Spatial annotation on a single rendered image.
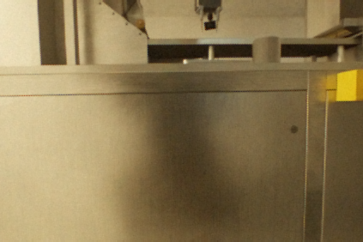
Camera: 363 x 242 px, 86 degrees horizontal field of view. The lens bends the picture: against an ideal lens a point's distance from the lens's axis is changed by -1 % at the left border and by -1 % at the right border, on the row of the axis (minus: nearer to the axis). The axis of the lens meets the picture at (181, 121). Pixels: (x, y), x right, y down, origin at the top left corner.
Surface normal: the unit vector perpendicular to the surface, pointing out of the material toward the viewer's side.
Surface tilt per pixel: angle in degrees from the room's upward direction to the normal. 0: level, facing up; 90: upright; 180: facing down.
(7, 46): 90
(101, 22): 90
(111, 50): 90
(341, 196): 90
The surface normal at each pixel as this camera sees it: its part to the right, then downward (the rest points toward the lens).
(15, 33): 0.04, 0.07
